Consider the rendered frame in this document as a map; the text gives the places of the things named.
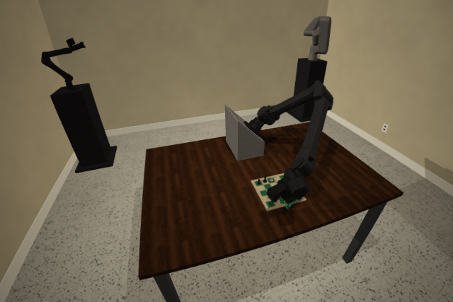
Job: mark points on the green and cream chessboard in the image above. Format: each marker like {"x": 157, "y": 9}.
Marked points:
{"x": 262, "y": 191}

